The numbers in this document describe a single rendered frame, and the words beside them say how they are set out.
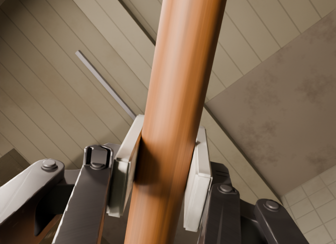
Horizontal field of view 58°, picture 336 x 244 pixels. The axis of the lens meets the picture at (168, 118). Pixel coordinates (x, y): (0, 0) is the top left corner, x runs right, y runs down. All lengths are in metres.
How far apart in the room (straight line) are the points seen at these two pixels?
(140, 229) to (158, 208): 0.02
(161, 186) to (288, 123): 3.01
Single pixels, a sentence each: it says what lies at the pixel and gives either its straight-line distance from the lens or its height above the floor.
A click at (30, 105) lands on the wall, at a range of 3.47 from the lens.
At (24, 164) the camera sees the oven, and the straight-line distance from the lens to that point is 2.11.
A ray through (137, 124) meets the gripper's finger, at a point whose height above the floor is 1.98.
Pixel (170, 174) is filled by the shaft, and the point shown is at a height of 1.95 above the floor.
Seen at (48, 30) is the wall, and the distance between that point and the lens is 3.20.
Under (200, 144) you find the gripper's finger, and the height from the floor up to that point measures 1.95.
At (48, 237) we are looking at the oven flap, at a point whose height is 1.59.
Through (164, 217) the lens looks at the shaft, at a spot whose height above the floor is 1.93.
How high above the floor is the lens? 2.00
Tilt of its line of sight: 11 degrees down
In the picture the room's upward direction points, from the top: 40 degrees counter-clockwise
